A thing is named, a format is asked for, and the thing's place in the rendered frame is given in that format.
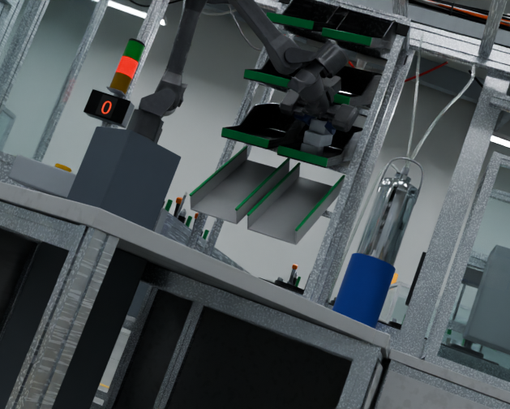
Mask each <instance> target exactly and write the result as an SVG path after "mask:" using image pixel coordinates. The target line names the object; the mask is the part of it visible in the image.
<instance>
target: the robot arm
mask: <svg viewBox="0 0 510 409"><path fill-rule="evenodd" d="M206 3H207V4H230V5H233V7H234V8H235V9H236V11H237V12H238V13H239V14H240V16H241V17H242V18H243V19H244V20H245V21H246V23H247V24H248V25H249V27H250V28H251V29H252V31H253V32H254V33H255V35H256V36H257V37H258V38H259V39H260V40H261V42H262V43H263V44H264V47H265V48H266V50H267V53H268V57H269V58H270V60H271V62H272V64H273V66H274V67H275V69H276V70H277V71H278V72H279V73H281V74H284V75H288V74H291V73H293V72H295V71H296V70H299V69H301V70H300V71H299V72H298V73H297V74H296V75H295V76H294V77H292V79H291V81H290V82H289V83H288V84H287V87H289V88H291V89H289V90H288V91H287V93H286V94H285V95H284V97H283V99H282V100H281V102H280V104H279V107H280V110H281V113H282V114H287V115H292V114H293V113H295V114H294V117H295V118H296V119H298V120H300V121H302V122H303V123H305V124H307V125H308V126H310V123H311V119H312V118H321V117H322V118H328V121H327V123H326V124H325V126H324V127H325V128H326V129H327V130H328V131H329V132H330V133H331V134H332V135H334V134H335V132H336V130H339V131H344V132H347V131H349V130H350V128H351V127H352V126H353V124H354V122H355V120H356V118H357V117H358V115H359V113H358V109H357V107H355V106H352V105H347V104H341V105H334V106H331V105H329V104H330V103H333V102H334V100H335V99H334V96H335V95H336V94H337V93H338V92H340V91H341V78H340V77H339V76H336V75H335V74H336V73H337V72H338V71H339V70H340V69H341V68H342V67H343V66H345V65H346V64H347V63H348V62H349V57H348V55H347V53H346V52H345V51H344V50H343V49H342V48H341V47H339V46H338V45H335V44H333V43H331V42H330V41H327V42H326V43H325V44H324V45H323V46H322V47H321V49H320V50H319V51H318V52H312V51H309V50H302V49H301V48H300V47H299V46H298V45H297V44H296V43H295V42H294V41H293V40H291V39H290V38H289V37H287V36H286V35H284V34H282V33H281V32H280V31H279V30H278V29H277V28H276V27H275V25H274V24H273V23H272V21H271V20H270V19H269V18H268V17H267V16H266V15H265V13H264V12H263V10H262V9H261V8H260V7H259V5H258V4H257V3H256V1H255V0H183V3H182V16H181V17H182V18H181V21H180V24H179V26H178V31H177V34H176V37H175V39H174V43H173V44H174V45H173V48H172V51H171V54H170V56H169V61H168V65H167V66H166V69H165V73H164V75H163V76H162V78H161V81H160V83H159V84H158V86H157V88H156V91H155V92H154V93H153V94H150V95H148V96H146V97H142V98H141V100H140V103H139V109H138V110H137V109H134V112H133V114H132V116H131V119H130V122H129V123H128V126H127V128H126V129H127V130H132V131H134V132H136V133H138V134H140V135H142V136H143V137H145V138H147V139H149V140H151V141H153V142H155V143H156V144H157V143H158V140H159V139H160V136H161V133H162V131H163V130H162V126H163V124H164V122H163V121H162V120H161V119H162V118H163V117H164V116H169V115H171V114H173V113H174V111H175V110H176V109H177V107H180V106H181V104H182V103H183V93H184V92H185V90H186V87H187V85H188V84H182V73H183V69H184V66H185V63H186V58H187V55H188V53H189V49H190V47H191V42H192V39H193V36H194V33H195V28H196V24H197V22H198V19H199V16H200V14H201V12H202V10H203V8H204V6H205V4H206ZM309 63H311V65H310V66H308V67H306V66H307V65H308V64H309ZM305 67H306V68H305Z"/></svg>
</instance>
